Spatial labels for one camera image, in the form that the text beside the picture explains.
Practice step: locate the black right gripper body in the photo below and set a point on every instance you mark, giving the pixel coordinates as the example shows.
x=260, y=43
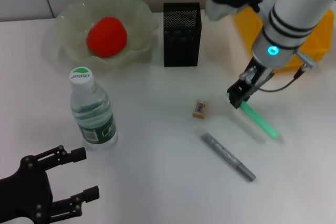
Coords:
x=258, y=74

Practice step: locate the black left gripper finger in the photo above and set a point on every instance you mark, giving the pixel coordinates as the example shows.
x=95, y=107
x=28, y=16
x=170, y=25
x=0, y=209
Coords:
x=76, y=154
x=86, y=195

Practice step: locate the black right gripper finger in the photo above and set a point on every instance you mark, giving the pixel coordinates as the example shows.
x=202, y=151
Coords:
x=251, y=93
x=237, y=95

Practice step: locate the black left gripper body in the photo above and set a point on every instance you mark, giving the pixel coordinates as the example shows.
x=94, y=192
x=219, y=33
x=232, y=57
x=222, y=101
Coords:
x=23, y=195

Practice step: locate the green pen with white clip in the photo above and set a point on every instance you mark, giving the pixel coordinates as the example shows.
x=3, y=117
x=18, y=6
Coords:
x=262, y=121

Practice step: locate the clear water bottle green label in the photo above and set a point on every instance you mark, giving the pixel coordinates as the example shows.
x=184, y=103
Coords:
x=92, y=113

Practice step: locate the red tomato toy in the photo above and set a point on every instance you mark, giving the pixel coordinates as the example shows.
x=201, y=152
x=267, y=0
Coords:
x=107, y=37

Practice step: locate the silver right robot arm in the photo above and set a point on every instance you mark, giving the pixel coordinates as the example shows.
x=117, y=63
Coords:
x=288, y=11

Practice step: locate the beige eraser with barcode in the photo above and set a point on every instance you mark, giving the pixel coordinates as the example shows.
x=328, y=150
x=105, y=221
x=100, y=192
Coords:
x=200, y=108

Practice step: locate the grey glitter marker pen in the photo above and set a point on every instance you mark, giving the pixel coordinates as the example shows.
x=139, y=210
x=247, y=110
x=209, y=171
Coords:
x=225, y=153

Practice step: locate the black mesh pen holder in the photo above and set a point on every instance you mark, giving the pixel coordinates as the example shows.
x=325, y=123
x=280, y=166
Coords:
x=181, y=43

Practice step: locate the translucent green fruit plate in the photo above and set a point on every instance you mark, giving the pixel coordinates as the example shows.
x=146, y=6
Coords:
x=139, y=19

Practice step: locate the yellow plastic bin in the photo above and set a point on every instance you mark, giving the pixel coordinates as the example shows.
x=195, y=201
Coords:
x=317, y=37

